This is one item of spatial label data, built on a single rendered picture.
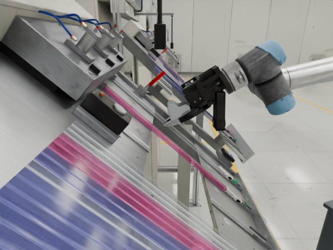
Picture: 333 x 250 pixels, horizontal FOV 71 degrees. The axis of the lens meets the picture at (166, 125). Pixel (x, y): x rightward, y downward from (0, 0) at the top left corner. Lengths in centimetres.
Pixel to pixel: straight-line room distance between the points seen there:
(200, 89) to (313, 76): 37
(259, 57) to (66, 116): 48
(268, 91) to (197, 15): 760
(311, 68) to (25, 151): 77
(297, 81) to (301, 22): 839
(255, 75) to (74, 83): 45
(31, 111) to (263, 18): 851
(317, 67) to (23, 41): 76
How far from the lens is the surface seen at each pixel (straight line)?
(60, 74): 40
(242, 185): 82
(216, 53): 831
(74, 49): 44
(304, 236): 187
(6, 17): 41
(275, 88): 67
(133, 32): 170
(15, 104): 34
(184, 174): 116
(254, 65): 65
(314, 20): 941
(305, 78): 84
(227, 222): 54
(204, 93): 63
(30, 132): 31
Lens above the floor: 118
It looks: 20 degrees down
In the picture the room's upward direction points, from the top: straight up
